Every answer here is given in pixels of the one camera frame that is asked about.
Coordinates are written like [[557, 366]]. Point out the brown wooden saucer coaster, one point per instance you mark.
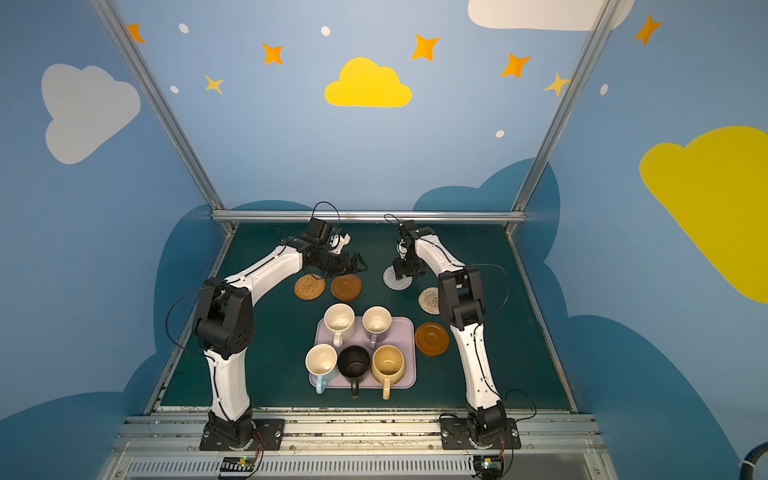
[[431, 339]]

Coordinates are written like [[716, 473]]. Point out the right green circuit board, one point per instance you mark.
[[487, 468]]

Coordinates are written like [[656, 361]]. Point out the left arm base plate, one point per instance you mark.
[[266, 434]]

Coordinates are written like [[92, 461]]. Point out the left green circuit board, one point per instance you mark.
[[237, 467]]

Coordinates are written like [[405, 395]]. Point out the tan yellow mug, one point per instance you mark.
[[388, 368]]

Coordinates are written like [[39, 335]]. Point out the woven cork coaster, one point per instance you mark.
[[309, 287]]

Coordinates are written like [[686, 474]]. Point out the cream mug white handle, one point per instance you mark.
[[339, 319]]

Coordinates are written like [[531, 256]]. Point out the white multicolour woven coaster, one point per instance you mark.
[[428, 301]]

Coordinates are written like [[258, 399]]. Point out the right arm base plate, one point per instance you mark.
[[455, 434]]

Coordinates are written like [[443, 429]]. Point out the black mug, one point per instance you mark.
[[354, 365]]

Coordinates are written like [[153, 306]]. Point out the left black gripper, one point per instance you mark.
[[345, 261]]

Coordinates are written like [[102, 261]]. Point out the aluminium frame post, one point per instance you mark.
[[585, 63], [114, 23]]

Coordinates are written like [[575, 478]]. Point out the cream mug blue handle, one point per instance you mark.
[[321, 363]]

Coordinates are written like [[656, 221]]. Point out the white mug lilac handle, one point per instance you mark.
[[377, 321]]

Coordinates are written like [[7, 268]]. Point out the left aluminium frame post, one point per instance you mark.
[[114, 23]]

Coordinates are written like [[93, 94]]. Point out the green circuit board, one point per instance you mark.
[[237, 467], [487, 468]]

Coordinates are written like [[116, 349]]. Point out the rear aluminium crossbar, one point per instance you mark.
[[294, 216]]

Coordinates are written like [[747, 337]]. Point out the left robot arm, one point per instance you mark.
[[224, 327]]

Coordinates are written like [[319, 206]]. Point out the aluminium front rail frame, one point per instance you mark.
[[358, 444]]

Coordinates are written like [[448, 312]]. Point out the dark brown wooden coaster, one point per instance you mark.
[[346, 288]]

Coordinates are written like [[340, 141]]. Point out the grey woven coaster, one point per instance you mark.
[[394, 281]]

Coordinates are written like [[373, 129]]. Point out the right aluminium frame post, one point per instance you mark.
[[585, 63]]

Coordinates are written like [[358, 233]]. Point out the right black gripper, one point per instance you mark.
[[400, 267]]

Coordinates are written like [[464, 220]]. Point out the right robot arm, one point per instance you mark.
[[461, 303]]

